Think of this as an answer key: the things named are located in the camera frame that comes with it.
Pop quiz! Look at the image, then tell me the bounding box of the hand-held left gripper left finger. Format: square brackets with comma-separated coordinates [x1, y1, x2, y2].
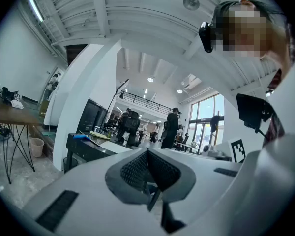
[22, 148, 168, 236]

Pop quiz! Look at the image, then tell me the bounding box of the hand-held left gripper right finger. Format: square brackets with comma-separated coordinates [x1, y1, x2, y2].
[147, 148, 242, 231]

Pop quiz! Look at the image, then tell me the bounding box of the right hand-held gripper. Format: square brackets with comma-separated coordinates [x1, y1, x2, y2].
[202, 138, 247, 163]

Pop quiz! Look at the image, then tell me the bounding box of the black trash bin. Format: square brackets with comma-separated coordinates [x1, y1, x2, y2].
[63, 157, 79, 174]

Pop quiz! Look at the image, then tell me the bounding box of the black chest-mounted box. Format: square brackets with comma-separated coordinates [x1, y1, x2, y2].
[236, 93, 273, 141]

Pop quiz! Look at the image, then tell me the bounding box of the black desk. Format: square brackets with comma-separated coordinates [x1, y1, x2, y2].
[65, 133, 136, 173]

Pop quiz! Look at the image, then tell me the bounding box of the person's plaid shirt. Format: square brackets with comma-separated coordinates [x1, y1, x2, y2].
[262, 22, 295, 148]

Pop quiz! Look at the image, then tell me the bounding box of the large window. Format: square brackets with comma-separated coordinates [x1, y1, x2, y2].
[188, 93, 226, 154]

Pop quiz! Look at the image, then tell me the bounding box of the tan wooden board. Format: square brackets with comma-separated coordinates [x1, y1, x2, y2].
[89, 131, 111, 139]

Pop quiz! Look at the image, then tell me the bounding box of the pink wastebasket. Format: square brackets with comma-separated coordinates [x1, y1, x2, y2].
[30, 137, 45, 158]

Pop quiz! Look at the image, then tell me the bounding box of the black cabinet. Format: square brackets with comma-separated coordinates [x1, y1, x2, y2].
[78, 98, 109, 134]

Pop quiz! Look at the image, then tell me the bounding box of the ceiling air conditioner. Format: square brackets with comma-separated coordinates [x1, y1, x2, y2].
[180, 74, 202, 89]

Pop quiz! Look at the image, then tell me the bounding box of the black balcony railing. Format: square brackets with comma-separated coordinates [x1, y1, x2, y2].
[115, 90, 182, 119]

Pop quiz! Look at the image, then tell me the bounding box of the black tripod stand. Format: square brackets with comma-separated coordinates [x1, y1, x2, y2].
[102, 79, 130, 135]

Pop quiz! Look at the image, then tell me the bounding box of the cardboard box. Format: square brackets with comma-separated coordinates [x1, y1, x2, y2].
[38, 99, 50, 117]

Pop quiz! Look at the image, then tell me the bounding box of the wooden table with black legs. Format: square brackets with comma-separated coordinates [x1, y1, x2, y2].
[0, 99, 44, 184]

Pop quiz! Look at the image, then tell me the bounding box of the white plastic bag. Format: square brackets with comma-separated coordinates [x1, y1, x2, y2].
[10, 99, 25, 109]

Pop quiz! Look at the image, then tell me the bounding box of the person's head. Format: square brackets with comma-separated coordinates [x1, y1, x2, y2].
[212, 0, 293, 77]

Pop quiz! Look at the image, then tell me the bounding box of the black bag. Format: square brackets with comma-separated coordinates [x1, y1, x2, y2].
[0, 86, 19, 102]

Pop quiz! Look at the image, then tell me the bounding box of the round ceiling speaker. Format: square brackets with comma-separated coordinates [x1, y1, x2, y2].
[182, 0, 200, 11]

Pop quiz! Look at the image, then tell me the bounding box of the tube ceiling light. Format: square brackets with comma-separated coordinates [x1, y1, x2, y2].
[26, 0, 44, 23]

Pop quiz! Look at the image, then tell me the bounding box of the black head-worn camera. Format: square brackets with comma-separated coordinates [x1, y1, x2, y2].
[198, 21, 214, 53]

